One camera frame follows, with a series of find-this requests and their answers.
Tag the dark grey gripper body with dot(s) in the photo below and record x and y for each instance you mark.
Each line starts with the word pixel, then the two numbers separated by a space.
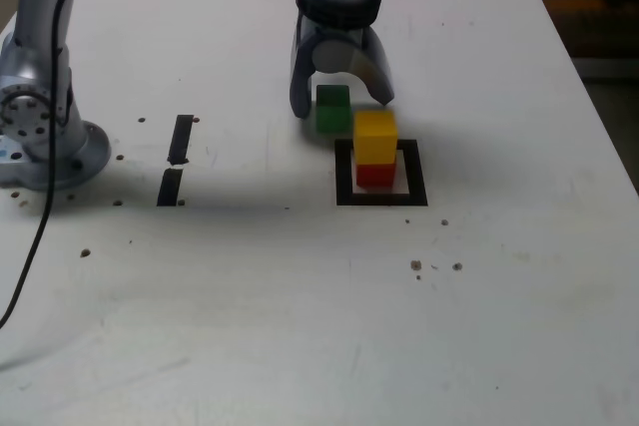
pixel 339 32

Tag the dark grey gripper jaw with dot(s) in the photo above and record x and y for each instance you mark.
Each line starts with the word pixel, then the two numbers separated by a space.
pixel 300 87

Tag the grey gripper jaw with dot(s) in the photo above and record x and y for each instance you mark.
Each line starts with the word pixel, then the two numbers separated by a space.
pixel 379 77

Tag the green cube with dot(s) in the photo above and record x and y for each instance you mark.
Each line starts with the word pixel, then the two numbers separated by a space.
pixel 333 117

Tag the yellow cube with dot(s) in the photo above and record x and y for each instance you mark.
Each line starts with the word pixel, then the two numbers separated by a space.
pixel 375 139

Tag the red cube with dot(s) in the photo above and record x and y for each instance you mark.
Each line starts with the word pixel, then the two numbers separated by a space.
pixel 375 176

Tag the black tape square outline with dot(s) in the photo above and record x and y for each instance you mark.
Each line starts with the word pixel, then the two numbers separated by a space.
pixel 419 176

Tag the black tape strip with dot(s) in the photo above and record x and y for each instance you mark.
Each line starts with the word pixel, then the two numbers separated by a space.
pixel 180 139

